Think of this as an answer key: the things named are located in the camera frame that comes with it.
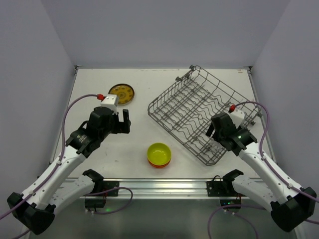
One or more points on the yellow patterned plate dark rim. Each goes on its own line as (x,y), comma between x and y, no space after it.
(124,92)

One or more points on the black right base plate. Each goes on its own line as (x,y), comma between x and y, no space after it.
(215,188)

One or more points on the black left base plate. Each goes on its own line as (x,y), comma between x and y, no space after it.
(107,185)

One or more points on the left controller box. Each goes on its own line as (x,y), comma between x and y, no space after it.
(94,203)

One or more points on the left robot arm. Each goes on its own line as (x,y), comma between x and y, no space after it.
(37,206)

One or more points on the lime green bowl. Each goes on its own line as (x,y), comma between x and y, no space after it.
(159,154)

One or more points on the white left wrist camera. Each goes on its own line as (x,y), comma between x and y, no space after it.
(111,102)

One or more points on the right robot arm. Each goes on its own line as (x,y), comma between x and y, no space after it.
(288,203)

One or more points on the orange bowl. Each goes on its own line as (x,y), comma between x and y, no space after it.
(159,166)

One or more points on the aluminium mounting rail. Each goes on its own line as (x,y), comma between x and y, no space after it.
(167,189)

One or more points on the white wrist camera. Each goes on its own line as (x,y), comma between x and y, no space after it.
(111,102)
(238,117)

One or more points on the right controller box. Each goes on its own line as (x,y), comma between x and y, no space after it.
(230,203)

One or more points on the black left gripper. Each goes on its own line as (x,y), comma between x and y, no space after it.
(120,127)

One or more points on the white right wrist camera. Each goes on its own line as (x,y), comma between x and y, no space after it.
(238,117)

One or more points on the grey wire dish rack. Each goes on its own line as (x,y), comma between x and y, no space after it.
(184,109)

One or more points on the clear glass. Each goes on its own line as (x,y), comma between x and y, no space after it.
(216,146)

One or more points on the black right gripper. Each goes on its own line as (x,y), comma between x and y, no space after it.
(218,133)

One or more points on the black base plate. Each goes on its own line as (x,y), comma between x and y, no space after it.
(107,185)
(215,188)

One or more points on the controller box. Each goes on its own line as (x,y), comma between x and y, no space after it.
(230,203)
(94,203)

